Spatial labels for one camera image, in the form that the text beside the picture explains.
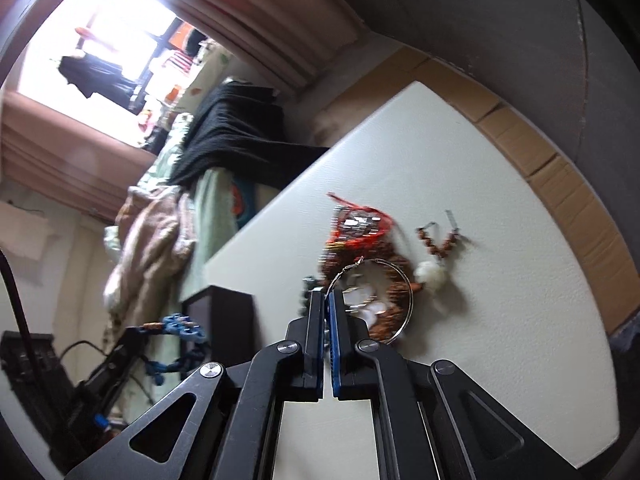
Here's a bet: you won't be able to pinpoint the floral quilt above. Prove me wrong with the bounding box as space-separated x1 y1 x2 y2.
165 45 237 117

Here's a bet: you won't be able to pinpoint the hanging black clothing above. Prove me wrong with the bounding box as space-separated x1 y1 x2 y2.
57 54 139 112

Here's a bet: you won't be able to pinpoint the blue beaded bracelet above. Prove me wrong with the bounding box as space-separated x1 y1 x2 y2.
141 312 209 387

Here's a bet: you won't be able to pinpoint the orange storage box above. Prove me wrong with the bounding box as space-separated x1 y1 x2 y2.
167 22 194 49

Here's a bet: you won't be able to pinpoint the black jewelry box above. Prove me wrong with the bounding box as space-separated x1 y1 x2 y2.
180 285 257 377

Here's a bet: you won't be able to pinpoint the red string bracelet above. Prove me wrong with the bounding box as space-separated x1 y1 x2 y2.
327 191 397 252

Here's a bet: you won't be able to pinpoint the white cloth on wall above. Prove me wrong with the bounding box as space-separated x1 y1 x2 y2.
0 201 57 262

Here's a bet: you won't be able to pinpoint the dark green cushion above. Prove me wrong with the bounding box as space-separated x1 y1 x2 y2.
185 30 211 56

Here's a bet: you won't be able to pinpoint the green bed sheet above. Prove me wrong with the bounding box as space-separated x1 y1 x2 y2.
102 112 264 401

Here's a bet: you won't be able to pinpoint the black cable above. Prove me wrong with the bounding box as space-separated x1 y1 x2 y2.
0 246 32 342

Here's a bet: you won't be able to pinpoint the cardboard floor sheets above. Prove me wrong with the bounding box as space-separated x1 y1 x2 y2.
315 45 634 337

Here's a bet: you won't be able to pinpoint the wooden bead pendant white pompom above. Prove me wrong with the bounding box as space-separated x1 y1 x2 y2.
414 209 474 292

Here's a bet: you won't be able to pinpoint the silver hoop earring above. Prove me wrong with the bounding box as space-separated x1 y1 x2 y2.
326 256 416 347

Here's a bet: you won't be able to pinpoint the red striped box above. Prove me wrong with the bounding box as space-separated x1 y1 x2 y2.
162 52 194 72

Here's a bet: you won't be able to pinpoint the beige fleece blanket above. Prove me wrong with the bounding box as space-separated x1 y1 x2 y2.
102 185 199 342

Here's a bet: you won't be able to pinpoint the white shell earring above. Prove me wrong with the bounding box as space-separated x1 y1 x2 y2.
345 287 392 332

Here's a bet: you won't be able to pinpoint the pink curtain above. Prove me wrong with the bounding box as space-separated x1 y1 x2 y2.
0 92 159 224
107 0 382 107

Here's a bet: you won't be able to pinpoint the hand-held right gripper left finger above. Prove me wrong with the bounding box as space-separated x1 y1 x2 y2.
64 287 328 480

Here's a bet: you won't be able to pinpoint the black knitted blanket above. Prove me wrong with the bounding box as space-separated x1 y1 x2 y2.
167 80 331 192

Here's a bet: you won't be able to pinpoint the teal orange printed cloth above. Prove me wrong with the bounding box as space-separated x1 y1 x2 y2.
230 175 262 232

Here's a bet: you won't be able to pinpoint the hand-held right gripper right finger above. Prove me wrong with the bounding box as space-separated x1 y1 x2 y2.
327 289 586 480

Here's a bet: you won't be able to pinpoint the pile of bracelets and beads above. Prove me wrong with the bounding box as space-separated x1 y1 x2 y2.
320 239 416 346

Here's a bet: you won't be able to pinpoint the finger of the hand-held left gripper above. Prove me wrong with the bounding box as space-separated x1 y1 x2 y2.
75 326 152 397
69 404 129 444

